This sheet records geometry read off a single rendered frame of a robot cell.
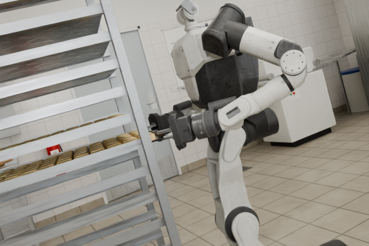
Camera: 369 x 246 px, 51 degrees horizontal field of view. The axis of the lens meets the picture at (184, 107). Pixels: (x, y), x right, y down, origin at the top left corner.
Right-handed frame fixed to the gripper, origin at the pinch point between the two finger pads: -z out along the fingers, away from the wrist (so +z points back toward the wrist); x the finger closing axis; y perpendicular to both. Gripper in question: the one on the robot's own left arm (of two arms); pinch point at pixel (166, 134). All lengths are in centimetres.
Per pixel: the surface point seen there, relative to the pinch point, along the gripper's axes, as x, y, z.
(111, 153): 0.0, 14.0, -14.4
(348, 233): -105, -124, 55
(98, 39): 35.9, 10.8, -9.4
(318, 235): -105, -128, 37
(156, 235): -46, -27, -26
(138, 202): -17.9, 12.2, -11.1
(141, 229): -26.7, 13.0, -12.4
